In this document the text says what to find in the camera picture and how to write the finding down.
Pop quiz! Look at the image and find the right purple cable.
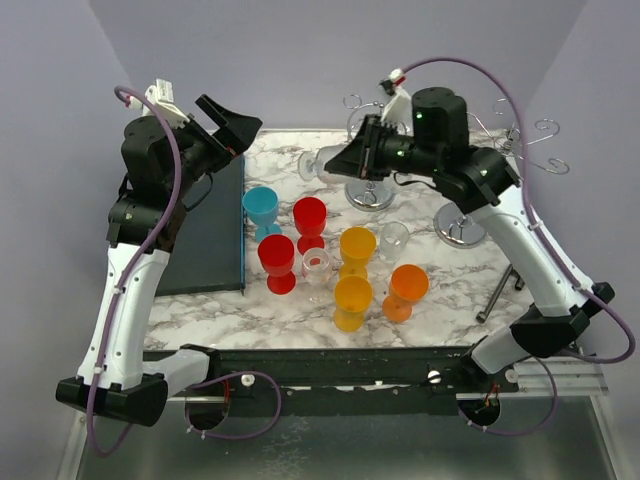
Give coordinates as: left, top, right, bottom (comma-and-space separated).
399, 57, 637, 436

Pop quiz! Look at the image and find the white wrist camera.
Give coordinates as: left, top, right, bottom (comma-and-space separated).
124, 78, 190, 128
379, 68, 411, 125

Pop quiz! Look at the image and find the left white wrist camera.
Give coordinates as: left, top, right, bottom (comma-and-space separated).
124, 78, 190, 128

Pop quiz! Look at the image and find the clear wine glass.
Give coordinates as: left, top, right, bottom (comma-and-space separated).
302, 247, 333, 303

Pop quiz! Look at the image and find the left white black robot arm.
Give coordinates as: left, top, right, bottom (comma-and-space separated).
55, 95, 263, 427

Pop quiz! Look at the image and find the red plastic wine glass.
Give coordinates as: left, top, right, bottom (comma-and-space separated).
257, 234, 296, 295
293, 197, 327, 255

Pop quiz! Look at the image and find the clear glass bottle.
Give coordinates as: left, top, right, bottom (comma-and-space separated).
298, 144, 347, 185
379, 221, 410, 264

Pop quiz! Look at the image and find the chrome bottle rack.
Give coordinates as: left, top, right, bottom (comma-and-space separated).
342, 94, 395, 213

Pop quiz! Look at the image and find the chrome wine glass rack right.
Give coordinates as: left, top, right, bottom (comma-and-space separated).
433, 112, 570, 249

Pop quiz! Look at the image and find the dark metal crank key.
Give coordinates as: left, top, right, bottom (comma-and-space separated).
475, 264, 525, 324

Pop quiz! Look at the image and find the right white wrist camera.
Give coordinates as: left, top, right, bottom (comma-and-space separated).
379, 68, 411, 125

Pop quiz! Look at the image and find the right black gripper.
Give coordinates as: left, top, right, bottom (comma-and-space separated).
325, 115, 440, 182

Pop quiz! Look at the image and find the blue plastic wine glass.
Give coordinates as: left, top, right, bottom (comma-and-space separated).
242, 186, 282, 243

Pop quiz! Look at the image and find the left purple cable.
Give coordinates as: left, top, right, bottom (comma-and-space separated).
85, 85, 184, 459

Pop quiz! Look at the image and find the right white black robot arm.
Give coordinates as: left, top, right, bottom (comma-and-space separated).
324, 87, 614, 392

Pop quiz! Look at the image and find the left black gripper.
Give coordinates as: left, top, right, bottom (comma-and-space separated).
166, 94, 260, 197

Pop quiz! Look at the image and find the purple cable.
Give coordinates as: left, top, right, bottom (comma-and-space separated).
399, 57, 637, 436
85, 85, 184, 459

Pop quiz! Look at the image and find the orange standing plastic wine glass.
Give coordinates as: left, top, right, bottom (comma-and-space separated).
339, 226, 377, 279

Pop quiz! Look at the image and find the dark orange wine glass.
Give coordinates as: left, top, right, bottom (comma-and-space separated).
382, 264, 430, 323

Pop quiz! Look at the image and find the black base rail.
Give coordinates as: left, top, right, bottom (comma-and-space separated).
144, 342, 521, 419

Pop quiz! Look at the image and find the yellow-orange wine glass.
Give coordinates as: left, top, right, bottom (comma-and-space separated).
333, 275, 373, 332

